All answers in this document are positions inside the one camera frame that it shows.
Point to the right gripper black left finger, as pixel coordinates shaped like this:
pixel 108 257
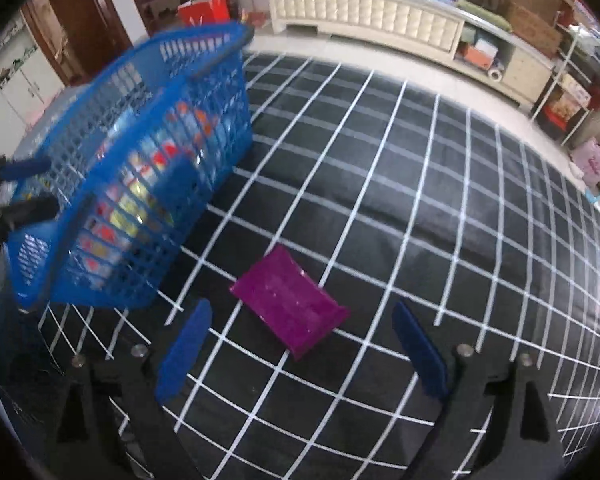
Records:
pixel 87 443

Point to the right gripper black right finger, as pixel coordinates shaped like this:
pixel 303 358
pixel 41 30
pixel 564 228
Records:
pixel 520 440

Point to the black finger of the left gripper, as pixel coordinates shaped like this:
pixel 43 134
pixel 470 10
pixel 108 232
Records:
pixel 15 216
pixel 14 170

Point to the blue plastic basket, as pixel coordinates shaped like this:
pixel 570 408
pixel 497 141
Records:
pixel 201 66

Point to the purple snack packet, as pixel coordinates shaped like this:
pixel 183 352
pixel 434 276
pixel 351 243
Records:
pixel 296 310

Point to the red yellow snack bag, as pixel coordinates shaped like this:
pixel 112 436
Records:
pixel 156 181

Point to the dark red wooden door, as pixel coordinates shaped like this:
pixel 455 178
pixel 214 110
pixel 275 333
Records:
pixel 79 38

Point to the red paper gift bag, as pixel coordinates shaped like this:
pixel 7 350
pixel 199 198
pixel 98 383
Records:
pixel 203 12

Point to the black white grid tablecloth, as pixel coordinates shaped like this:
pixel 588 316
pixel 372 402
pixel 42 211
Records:
pixel 383 192

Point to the pink gift bag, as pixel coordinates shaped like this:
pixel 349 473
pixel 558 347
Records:
pixel 586 157

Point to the white metal shelf rack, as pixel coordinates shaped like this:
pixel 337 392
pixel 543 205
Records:
pixel 572 95

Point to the brown cardboard box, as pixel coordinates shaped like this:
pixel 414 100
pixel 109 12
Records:
pixel 533 29

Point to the green folded cloth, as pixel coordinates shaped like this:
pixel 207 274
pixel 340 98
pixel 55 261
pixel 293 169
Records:
pixel 485 14

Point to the cream tufted TV cabinet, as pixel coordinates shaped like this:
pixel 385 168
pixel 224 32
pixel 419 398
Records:
pixel 434 30

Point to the white wall cupboard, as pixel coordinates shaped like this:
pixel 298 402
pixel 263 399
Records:
pixel 28 81

